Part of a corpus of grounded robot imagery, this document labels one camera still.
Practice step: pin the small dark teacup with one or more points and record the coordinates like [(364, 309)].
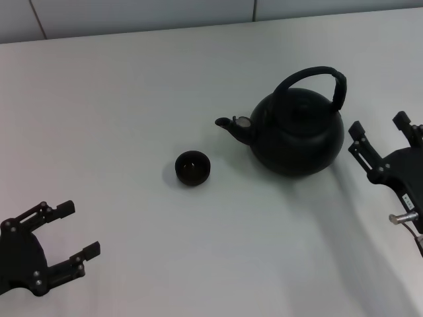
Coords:
[(193, 175)]

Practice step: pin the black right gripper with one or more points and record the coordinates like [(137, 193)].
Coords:
[(409, 171)]

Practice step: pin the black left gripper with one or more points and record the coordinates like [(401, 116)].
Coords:
[(20, 257)]

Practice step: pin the black round teapot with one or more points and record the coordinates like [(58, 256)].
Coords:
[(297, 142)]

